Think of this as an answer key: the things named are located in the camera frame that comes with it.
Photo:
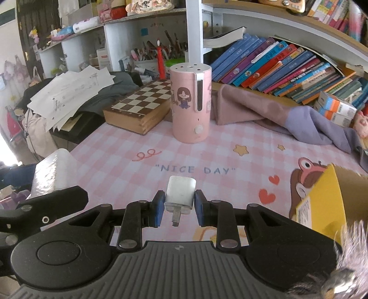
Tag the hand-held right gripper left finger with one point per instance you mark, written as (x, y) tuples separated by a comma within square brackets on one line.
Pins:
[(159, 208)]

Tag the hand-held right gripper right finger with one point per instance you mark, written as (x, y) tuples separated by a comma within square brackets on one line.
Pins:
[(199, 208)]

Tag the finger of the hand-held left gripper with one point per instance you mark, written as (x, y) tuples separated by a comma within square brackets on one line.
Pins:
[(57, 202)]

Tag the white charger plug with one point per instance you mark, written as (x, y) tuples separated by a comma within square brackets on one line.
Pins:
[(180, 189)]

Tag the yellow cardboard box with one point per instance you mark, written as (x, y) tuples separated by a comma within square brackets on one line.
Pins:
[(322, 201)]

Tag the white tote bag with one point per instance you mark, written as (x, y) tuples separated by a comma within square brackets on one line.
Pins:
[(38, 135)]

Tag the pink checkered table mat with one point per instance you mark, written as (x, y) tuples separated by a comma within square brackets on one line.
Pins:
[(230, 155)]

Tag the stack of printed paper sheets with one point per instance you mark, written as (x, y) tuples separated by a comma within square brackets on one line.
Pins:
[(74, 86)]

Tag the pink cartoon tumbler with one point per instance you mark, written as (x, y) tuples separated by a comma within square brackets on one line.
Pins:
[(189, 109)]

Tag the dark grey garment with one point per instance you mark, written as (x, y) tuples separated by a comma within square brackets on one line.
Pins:
[(115, 89)]

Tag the wooden chessboard box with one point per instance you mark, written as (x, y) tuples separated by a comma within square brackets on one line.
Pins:
[(138, 100)]

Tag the purple pink cloth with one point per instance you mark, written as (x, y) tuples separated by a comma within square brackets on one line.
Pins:
[(258, 112)]

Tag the white red box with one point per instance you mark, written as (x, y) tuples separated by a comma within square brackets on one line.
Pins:
[(103, 59)]

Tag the blue wipes pack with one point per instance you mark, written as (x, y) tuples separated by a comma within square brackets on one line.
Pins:
[(61, 34)]

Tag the holder full of pens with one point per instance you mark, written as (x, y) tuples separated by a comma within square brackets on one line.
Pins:
[(143, 61)]

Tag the white shelf unit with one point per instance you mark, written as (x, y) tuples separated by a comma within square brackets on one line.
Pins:
[(110, 40)]

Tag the red figurine pen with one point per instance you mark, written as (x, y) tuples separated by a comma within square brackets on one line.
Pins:
[(161, 63)]

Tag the green lid jar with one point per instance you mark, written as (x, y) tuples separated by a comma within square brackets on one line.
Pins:
[(175, 61)]

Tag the white tissue pack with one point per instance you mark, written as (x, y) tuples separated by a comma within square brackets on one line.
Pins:
[(85, 25)]

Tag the grey fluffy pompom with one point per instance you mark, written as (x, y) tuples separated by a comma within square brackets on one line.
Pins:
[(353, 253)]

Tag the orange blue white carton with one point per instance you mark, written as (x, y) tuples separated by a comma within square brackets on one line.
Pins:
[(336, 105), (333, 118)]

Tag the row of blue spined books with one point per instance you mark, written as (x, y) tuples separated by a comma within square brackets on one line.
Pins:
[(273, 63)]

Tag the pink gift box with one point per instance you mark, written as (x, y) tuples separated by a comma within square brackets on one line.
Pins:
[(104, 15)]

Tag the red round jar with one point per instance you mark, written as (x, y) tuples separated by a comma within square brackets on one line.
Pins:
[(118, 13)]

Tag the pink pig plush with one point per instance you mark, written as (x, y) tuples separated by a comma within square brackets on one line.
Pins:
[(361, 122)]

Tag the wooden bookshelf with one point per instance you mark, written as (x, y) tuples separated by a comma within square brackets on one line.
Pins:
[(316, 34)]

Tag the gold retro radio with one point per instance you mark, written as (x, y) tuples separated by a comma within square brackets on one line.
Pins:
[(281, 5)]

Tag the row of colourful picture books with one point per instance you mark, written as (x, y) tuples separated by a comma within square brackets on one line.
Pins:
[(339, 14)]

